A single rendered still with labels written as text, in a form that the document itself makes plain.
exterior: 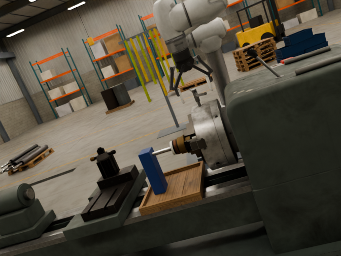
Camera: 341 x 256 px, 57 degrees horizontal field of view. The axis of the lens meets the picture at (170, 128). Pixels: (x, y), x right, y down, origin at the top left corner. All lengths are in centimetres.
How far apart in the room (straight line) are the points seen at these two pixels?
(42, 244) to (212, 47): 139
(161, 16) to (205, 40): 59
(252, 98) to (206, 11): 38
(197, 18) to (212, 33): 54
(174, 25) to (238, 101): 39
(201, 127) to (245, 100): 24
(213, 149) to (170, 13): 58
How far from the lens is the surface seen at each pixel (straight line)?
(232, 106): 124
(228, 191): 143
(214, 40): 185
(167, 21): 129
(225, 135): 134
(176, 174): 174
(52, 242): 180
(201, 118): 137
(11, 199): 192
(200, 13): 129
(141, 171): 190
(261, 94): 124
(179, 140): 149
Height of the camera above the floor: 151
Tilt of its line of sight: 13 degrees down
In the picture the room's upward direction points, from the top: 22 degrees counter-clockwise
